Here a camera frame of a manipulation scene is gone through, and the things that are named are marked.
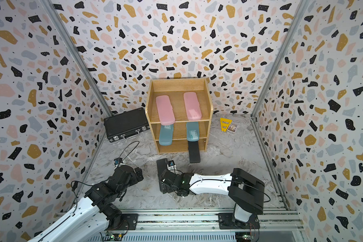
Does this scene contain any black pencil case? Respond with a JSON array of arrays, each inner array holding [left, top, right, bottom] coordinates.
[[156, 158, 168, 194], [188, 141, 201, 163]]

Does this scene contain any teal pencil case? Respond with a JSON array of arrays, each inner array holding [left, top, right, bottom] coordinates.
[[159, 124, 173, 146], [186, 122, 200, 142]]

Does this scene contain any pink pencil case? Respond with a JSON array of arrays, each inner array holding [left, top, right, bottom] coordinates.
[[184, 92, 202, 121], [155, 95, 175, 126]]

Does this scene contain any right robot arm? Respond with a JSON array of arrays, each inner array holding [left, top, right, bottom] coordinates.
[[158, 168, 265, 223]]

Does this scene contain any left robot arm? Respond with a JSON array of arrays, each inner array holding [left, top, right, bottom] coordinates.
[[31, 165, 144, 242]]

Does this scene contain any wooden three-tier shelf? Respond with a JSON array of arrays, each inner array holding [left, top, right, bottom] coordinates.
[[145, 78, 213, 154]]

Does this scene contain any black briefcase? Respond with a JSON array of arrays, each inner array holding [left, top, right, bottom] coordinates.
[[104, 107, 150, 143]]

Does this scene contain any yellow triangular packet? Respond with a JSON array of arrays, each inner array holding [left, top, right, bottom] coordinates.
[[220, 118, 232, 132]]

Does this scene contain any small card box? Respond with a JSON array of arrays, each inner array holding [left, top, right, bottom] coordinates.
[[227, 123, 238, 133]]

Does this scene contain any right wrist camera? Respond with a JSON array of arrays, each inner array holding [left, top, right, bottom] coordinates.
[[167, 160, 176, 170]]

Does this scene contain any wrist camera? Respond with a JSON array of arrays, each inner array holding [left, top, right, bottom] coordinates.
[[167, 160, 176, 170], [114, 157, 123, 168]]

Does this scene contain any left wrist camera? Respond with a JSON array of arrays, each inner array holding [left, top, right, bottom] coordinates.
[[114, 157, 123, 168]]

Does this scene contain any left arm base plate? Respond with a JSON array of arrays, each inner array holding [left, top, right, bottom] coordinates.
[[103, 213, 139, 231]]

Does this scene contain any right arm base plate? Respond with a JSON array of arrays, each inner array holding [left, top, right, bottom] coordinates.
[[218, 213, 260, 229]]

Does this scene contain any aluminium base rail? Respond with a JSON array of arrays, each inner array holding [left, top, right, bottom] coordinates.
[[85, 208, 308, 242]]

